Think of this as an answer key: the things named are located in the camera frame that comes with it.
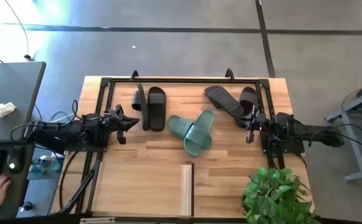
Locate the silver metal bar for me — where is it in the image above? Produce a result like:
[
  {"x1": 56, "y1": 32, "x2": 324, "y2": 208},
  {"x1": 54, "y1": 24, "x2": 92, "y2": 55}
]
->
[{"x1": 80, "y1": 217, "x2": 116, "y2": 223}]

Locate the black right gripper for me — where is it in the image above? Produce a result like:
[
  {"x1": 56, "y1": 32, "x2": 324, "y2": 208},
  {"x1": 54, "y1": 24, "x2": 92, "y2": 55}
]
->
[{"x1": 236, "y1": 105, "x2": 267, "y2": 144}]

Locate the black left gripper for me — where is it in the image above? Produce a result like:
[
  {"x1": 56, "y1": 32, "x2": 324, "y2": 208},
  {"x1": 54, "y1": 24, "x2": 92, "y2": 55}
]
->
[{"x1": 104, "y1": 105, "x2": 140, "y2": 146}]

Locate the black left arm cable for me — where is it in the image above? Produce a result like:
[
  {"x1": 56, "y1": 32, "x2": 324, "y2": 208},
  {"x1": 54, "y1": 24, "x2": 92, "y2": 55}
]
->
[{"x1": 10, "y1": 99, "x2": 79, "y2": 142}]

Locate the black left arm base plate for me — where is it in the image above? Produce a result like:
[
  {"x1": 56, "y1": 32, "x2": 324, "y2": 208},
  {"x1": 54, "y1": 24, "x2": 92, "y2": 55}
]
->
[{"x1": 64, "y1": 141, "x2": 109, "y2": 153}]

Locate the dark grey desk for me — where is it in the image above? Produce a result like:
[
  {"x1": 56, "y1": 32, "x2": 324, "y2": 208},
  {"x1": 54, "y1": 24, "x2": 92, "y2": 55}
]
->
[{"x1": 0, "y1": 139, "x2": 37, "y2": 220}]

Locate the green leafy potted plant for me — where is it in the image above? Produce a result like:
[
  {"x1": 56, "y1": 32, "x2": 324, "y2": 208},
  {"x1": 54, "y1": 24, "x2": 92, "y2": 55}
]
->
[{"x1": 241, "y1": 167, "x2": 322, "y2": 224}]

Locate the grey metal table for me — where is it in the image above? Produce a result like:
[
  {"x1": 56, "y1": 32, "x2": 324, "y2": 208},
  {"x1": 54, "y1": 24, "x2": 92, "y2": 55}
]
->
[{"x1": 325, "y1": 77, "x2": 362, "y2": 182}]

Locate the thin black floor cable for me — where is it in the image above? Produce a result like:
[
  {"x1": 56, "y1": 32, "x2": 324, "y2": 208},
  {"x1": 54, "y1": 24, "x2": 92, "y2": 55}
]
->
[{"x1": 3, "y1": 0, "x2": 34, "y2": 62}]

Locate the black metal table frame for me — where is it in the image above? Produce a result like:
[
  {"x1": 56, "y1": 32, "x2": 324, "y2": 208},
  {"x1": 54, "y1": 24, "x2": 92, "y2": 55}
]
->
[{"x1": 74, "y1": 77, "x2": 286, "y2": 216}]

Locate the black computer mouse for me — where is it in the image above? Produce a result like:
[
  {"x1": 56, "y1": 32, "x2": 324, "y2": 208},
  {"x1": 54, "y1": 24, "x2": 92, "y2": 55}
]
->
[{"x1": 6, "y1": 145, "x2": 26, "y2": 174}]

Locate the wooden shelf with black frame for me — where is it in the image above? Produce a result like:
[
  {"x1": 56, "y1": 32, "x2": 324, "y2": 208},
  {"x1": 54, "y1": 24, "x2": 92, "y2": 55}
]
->
[{"x1": 92, "y1": 164, "x2": 196, "y2": 218}]

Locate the black diagonal support pole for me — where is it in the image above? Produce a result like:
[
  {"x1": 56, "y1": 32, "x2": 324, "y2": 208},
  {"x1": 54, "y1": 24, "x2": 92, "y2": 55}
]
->
[{"x1": 57, "y1": 169, "x2": 97, "y2": 215}]

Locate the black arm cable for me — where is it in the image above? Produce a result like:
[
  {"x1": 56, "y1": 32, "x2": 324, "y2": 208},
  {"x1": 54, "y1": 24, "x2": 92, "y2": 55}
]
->
[
  {"x1": 308, "y1": 123, "x2": 362, "y2": 147},
  {"x1": 10, "y1": 99, "x2": 79, "y2": 142}
]

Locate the clear teal water bottle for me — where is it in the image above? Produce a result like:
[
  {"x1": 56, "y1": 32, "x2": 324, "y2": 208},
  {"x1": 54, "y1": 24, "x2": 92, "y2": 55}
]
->
[{"x1": 29, "y1": 154, "x2": 64, "y2": 175}]

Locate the white cable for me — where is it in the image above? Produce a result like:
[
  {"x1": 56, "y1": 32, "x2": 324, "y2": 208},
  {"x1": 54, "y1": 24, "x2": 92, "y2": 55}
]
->
[{"x1": 48, "y1": 115, "x2": 75, "y2": 124}]

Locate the thick black floor cable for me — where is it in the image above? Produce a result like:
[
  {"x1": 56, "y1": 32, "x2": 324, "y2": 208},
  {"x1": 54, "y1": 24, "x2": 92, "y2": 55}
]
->
[{"x1": 58, "y1": 151, "x2": 79, "y2": 210}]

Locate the green rubber slide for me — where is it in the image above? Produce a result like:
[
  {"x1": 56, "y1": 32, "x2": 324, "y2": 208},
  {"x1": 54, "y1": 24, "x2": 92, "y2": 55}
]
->
[
  {"x1": 167, "y1": 114, "x2": 196, "y2": 140},
  {"x1": 183, "y1": 109, "x2": 216, "y2": 157}
]

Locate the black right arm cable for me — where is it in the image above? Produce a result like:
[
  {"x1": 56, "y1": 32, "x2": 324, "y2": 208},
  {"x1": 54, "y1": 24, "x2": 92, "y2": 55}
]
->
[{"x1": 308, "y1": 123, "x2": 362, "y2": 147}]

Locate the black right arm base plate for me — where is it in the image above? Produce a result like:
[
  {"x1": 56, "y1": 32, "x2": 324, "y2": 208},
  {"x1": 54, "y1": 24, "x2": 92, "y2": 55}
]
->
[{"x1": 260, "y1": 129, "x2": 306, "y2": 154}]

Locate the white crumpled tissue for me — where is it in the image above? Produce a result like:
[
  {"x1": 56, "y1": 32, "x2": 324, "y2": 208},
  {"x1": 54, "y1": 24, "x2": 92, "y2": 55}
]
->
[{"x1": 0, "y1": 101, "x2": 17, "y2": 121}]

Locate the black rubber slide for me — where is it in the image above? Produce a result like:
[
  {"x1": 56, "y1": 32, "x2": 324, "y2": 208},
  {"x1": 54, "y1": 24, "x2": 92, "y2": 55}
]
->
[
  {"x1": 204, "y1": 85, "x2": 245, "y2": 118},
  {"x1": 131, "y1": 83, "x2": 150, "y2": 131},
  {"x1": 235, "y1": 86, "x2": 260, "y2": 129},
  {"x1": 147, "y1": 86, "x2": 168, "y2": 133}
]

